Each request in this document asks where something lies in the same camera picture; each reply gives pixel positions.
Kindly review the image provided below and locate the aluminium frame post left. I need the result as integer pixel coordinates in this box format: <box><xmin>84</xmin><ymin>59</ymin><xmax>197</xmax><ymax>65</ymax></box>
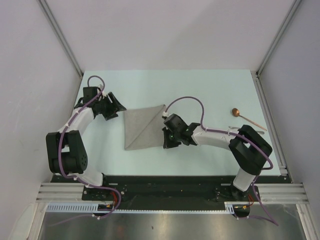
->
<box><xmin>37</xmin><ymin>0</ymin><xmax>84</xmax><ymax>78</ymax></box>

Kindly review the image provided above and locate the aluminium frame post right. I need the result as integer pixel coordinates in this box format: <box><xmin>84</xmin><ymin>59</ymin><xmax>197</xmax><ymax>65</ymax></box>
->
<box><xmin>255</xmin><ymin>0</ymin><xmax>304</xmax><ymax>78</ymax></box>

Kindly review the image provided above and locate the purple cable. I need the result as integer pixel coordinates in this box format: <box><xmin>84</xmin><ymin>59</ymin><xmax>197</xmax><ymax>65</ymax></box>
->
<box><xmin>163</xmin><ymin>96</ymin><xmax>280</xmax><ymax>227</ymax></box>
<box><xmin>49</xmin><ymin>75</ymin><xmax>123</xmax><ymax>226</ymax></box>

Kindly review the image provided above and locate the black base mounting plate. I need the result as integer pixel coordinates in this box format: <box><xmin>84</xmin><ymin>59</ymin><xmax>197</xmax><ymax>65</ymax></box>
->
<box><xmin>51</xmin><ymin>175</ymin><xmax>292</xmax><ymax>216</ymax></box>

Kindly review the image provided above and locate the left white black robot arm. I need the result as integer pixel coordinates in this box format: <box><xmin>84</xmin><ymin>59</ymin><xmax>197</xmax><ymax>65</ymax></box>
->
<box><xmin>45</xmin><ymin>84</ymin><xmax>126</xmax><ymax>200</ymax></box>

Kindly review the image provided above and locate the aluminium frame post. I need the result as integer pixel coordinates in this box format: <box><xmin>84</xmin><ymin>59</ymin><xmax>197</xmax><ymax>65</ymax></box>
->
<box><xmin>37</xmin><ymin>0</ymin><xmax>84</xmax><ymax>78</ymax></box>
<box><xmin>255</xmin><ymin>0</ymin><xmax>304</xmax><ymax>78</ymax></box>

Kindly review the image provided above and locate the aluminium frame rail left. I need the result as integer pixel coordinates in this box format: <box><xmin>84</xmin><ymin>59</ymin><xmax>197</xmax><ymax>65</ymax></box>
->
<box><xmin>36</xmin><ymin>183</ymin><xmax>84</xmax><ymax>203</ymax></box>

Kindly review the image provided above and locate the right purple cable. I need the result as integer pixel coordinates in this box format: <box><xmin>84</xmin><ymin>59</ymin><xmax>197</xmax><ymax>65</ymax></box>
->
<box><xmin>163</xmin><ymin>96</ymin><xmax>280</xmax><ymax>227</ymax></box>

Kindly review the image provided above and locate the grey cloth napkin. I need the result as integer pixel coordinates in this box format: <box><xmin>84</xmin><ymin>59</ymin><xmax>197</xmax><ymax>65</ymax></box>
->
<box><xmin>124</xmin><ymin>104</ymin><xmax>166</xmax><ymax>151</ymax></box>

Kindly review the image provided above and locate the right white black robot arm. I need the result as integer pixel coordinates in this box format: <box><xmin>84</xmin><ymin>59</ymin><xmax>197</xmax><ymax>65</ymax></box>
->
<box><xmin>162</xmin><ymin>114</ymin><xmax>273</xmax><ymax>201</ymax></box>

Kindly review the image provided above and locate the silver butter knife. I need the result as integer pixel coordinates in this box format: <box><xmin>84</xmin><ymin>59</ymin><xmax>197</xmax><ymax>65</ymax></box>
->
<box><xmin>228</xmin><ymin>126</ymin><xmax>265</xmax><ymax>135</ymax></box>

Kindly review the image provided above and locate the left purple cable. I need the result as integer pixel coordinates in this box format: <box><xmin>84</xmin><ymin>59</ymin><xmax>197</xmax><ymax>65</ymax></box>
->
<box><xmin>49</xmin><ymin>75</ymin><xmax>123</xmax><ymax>226</ymax></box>

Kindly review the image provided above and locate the white slotted cable duct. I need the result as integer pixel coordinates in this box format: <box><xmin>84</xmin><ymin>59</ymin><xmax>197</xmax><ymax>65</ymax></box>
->
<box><xmin>46</xmin><ymin>201</ymin><xmax>236</xmax><ymax>215</ymax></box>

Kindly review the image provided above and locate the copper spoon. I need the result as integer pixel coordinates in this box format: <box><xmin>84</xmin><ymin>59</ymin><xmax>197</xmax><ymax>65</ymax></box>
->
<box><xmin>231</xmin><ymin>108</ymin><xmax>267</xmax><ymax>131</ymax></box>

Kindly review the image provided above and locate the aluminium frame rail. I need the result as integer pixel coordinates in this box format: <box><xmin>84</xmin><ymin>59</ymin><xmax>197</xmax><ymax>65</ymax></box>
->
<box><xmin>36</xmin><ymin>183</ymin><xmax>84</xmax><ymax>203</ymax></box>
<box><xmin>250</xmin><ymin>71</ymin><xmax>289</xmax><ymax>176</ymax></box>

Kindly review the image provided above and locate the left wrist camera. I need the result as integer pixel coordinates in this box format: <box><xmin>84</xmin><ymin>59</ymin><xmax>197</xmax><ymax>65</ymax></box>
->
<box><xmin>97</xmin><ymin>84</ymin><xmax>107</xmax><ymax>101</ymax></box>

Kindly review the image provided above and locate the aluminium frame rail right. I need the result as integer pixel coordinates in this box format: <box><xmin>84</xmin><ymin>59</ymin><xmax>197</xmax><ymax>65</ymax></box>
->
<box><xmin>250</xmin><ymin>71</ymin><xmax>289</xmax><ymax>176</ymax></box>

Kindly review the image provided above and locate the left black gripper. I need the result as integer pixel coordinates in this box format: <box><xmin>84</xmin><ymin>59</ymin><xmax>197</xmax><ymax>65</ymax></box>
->
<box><xmin>95</xmin><ymin>92</ymin><xmax>126</xmax><ymax>121</ymax></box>

